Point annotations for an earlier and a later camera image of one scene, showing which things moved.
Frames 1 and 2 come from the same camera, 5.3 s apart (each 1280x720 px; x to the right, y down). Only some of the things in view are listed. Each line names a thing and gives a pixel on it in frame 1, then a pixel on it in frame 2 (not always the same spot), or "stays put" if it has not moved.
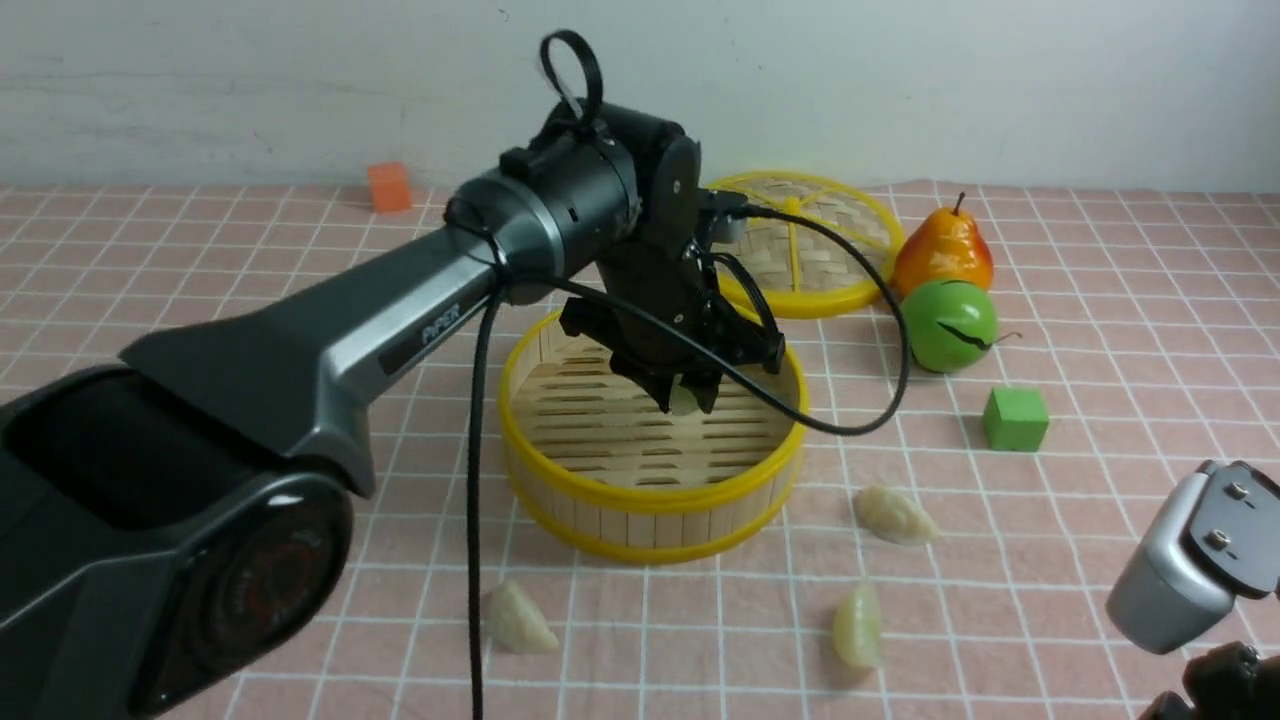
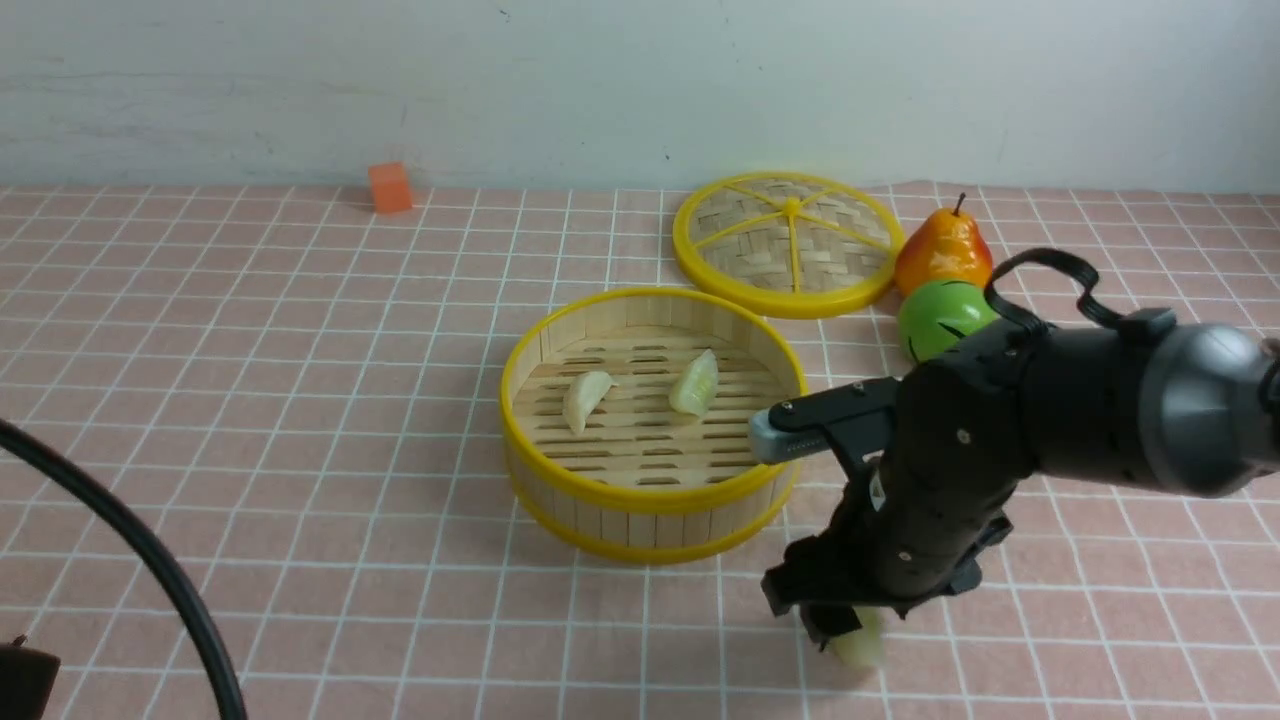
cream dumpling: [513, 623] -> [583, 394]
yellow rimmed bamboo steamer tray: [593, 460] stays put
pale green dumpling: [857, 624] stays put
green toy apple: [953, 325] stays put
